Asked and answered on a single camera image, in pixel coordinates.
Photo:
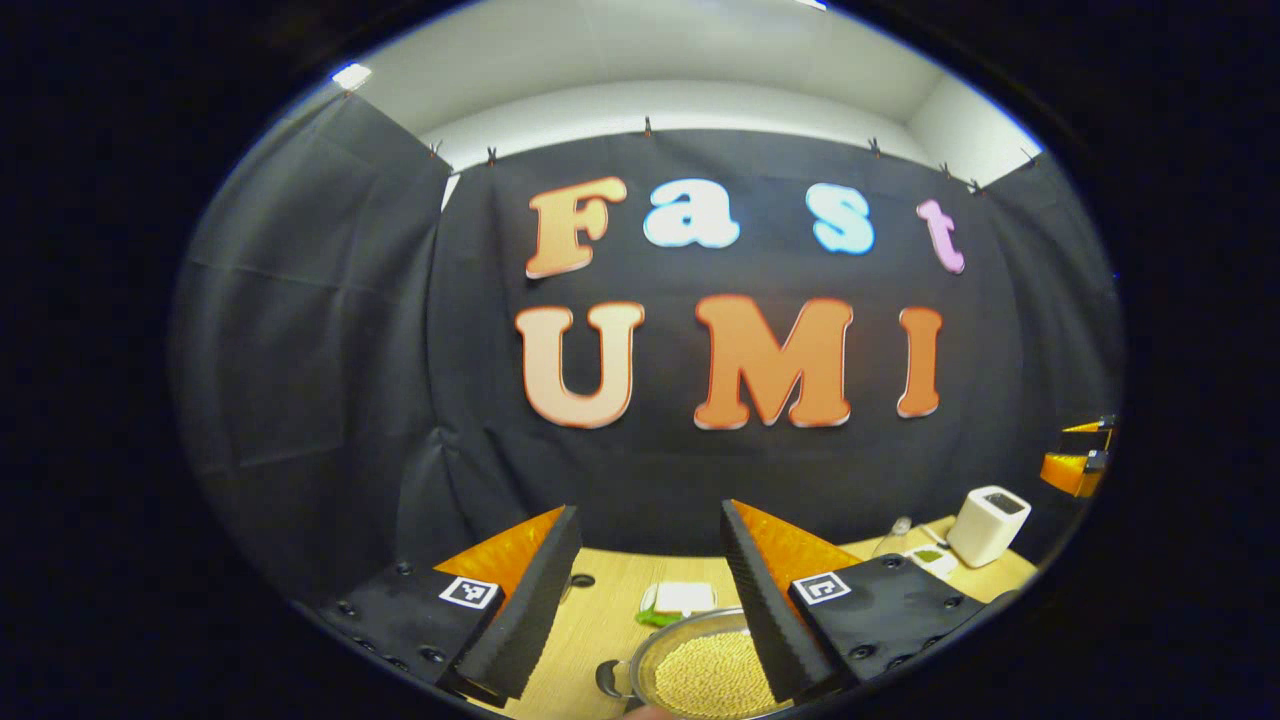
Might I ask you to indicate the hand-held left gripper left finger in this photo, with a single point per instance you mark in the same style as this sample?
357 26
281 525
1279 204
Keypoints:
535 610

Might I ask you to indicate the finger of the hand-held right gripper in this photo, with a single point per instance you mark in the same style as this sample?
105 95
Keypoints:
1070 472

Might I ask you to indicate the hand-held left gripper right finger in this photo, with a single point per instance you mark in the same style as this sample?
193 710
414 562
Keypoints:
760 610

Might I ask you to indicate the pile of yellow soybeans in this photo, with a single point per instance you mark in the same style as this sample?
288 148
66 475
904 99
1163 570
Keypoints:
710 675

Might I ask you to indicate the sandwich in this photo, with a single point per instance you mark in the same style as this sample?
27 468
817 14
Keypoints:
680 600

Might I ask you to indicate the white toaster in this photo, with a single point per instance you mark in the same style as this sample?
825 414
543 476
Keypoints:
985 525

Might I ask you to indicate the clear plastic water bottle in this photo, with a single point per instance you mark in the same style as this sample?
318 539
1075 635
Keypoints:
895 538

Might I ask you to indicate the white divided bean tray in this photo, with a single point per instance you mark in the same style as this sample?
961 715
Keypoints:
935 562

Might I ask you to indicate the small ceiling light panel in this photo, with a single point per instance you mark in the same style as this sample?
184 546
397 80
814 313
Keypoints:
351 76

